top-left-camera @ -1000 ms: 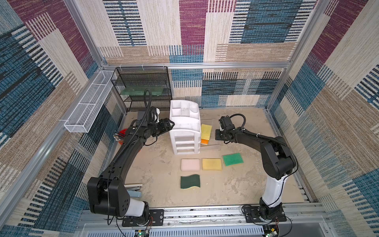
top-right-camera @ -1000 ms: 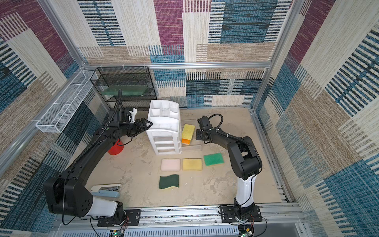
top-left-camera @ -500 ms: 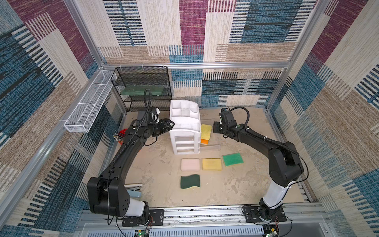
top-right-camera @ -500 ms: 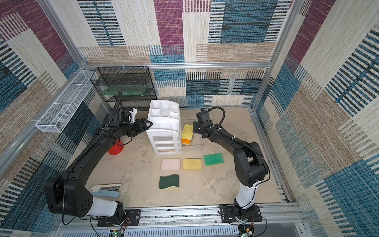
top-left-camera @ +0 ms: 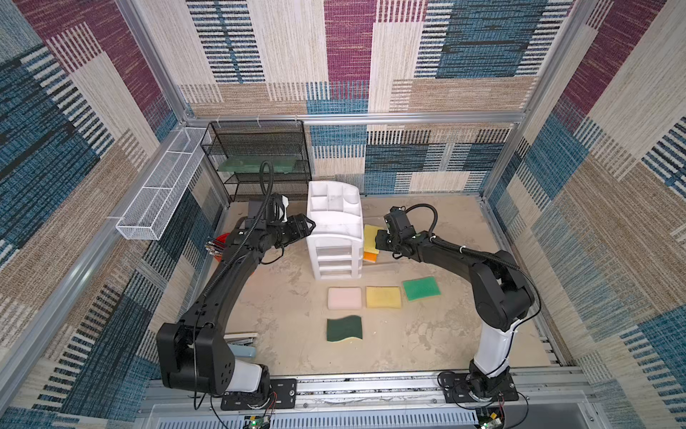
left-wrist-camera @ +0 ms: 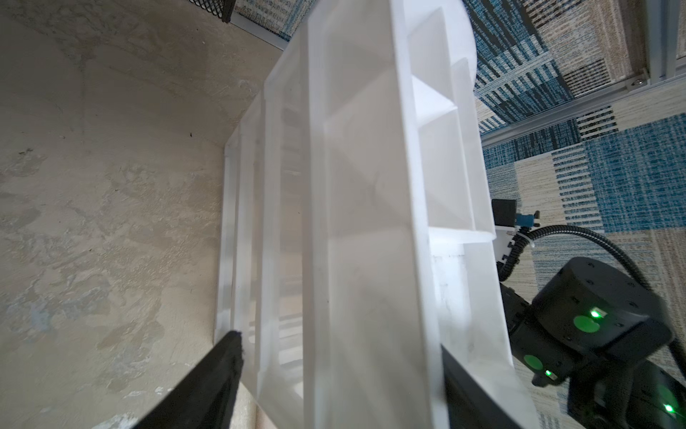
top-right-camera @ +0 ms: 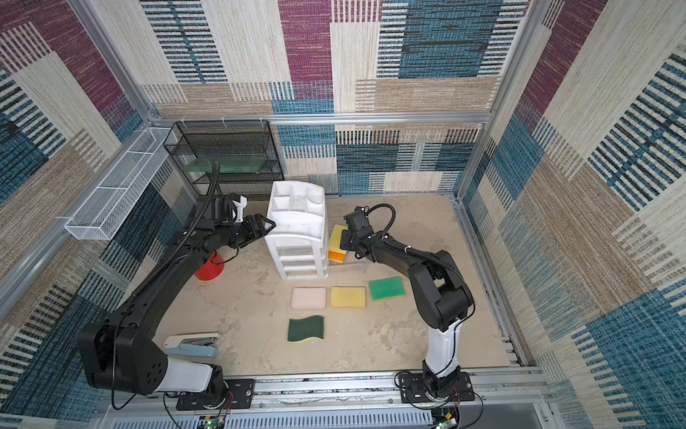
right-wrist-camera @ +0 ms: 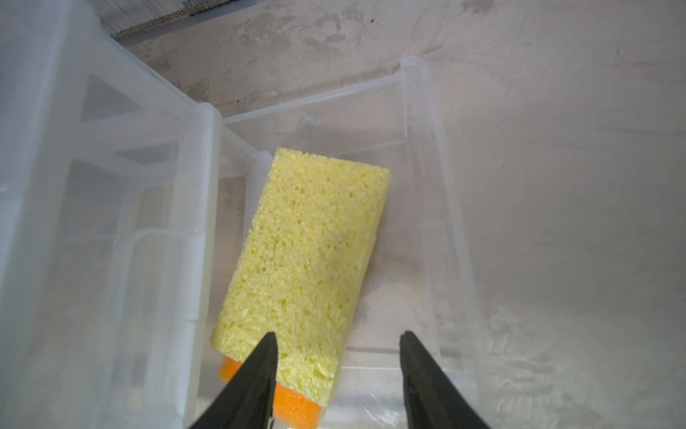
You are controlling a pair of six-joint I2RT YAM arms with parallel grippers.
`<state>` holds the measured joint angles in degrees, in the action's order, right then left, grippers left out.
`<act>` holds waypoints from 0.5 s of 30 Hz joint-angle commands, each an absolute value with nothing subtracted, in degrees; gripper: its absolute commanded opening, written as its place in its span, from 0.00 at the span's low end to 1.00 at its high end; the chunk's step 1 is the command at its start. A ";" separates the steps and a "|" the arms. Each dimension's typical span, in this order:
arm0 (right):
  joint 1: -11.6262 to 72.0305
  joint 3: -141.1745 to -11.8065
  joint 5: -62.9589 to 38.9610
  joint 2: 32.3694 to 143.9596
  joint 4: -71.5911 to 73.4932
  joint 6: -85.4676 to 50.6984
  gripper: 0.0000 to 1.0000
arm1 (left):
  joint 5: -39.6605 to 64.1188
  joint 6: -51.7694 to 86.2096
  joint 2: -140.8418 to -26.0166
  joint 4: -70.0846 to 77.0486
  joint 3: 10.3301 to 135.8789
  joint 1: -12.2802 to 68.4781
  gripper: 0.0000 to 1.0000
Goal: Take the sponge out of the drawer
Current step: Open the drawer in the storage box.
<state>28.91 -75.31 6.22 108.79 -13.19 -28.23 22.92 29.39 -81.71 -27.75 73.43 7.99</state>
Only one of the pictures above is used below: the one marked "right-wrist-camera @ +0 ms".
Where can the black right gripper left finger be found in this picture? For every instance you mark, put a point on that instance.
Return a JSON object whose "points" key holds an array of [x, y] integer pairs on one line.
{"points": [[247, 400]]}

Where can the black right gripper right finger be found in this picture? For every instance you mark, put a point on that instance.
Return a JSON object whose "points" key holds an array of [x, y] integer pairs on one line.
{"points": [[431, 400]]}

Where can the pale yellow cellulose sponge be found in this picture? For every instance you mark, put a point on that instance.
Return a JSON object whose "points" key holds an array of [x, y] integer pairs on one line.
{"points": [[302, 267]]}

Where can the white plastic drawer organizer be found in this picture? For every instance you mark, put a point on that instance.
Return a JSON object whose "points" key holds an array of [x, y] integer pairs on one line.
{"points": [[108, 197]]}

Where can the orange sponge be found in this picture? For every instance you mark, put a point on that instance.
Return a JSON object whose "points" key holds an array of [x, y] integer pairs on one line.
{"points": [[289, 402]]}

